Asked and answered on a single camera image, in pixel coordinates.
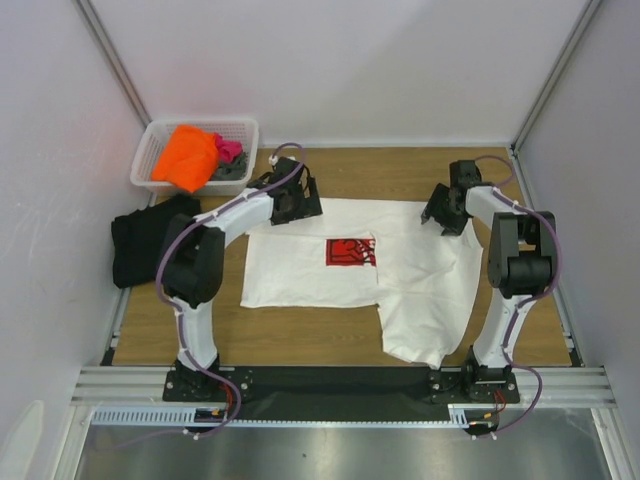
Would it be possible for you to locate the white Coca-Cola t-shirt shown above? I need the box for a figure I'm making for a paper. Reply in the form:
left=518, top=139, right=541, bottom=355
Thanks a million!
left=241, top=198, right=483, bottom=368

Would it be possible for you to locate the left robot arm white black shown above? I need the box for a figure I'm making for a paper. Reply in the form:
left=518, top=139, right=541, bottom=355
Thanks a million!
left=156, top=156, right=322, bottom=400

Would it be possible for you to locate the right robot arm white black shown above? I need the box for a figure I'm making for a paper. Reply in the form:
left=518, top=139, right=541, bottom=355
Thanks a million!
left=421, top=160, right=561, bottom=404

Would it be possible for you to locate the grey t-shirt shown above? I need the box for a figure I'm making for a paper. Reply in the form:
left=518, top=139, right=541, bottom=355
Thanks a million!
left=210, top=152, right=248, bottom=181

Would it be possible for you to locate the pink t-shirt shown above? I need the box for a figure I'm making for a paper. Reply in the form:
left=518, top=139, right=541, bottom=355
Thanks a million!
left=213, top=133, right=243, bottom=164

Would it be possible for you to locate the orange t-shirt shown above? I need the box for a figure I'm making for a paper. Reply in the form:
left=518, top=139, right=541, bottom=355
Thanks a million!
left=151, top=125, right=219, bottom=193

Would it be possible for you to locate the white plastic basket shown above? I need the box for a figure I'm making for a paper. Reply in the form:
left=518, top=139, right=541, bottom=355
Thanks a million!
left=130, top=116, right=259, bottom=196

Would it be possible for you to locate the black folded t-shirt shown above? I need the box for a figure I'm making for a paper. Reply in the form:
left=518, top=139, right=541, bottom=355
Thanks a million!
left=111, top=194, right=202, bottom=289

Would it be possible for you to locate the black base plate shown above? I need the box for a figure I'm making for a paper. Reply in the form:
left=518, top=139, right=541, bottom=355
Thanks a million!
left=162, top=366, right=520, bottom=423

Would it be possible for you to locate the aluminium frame rail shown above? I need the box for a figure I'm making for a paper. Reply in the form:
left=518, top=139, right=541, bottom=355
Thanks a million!
left=71, top=366, right=616, bottom=408

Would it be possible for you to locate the white slotted cable duct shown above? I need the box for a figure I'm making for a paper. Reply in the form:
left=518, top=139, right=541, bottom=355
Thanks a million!
left=92, top=404, right=229, bottom=425

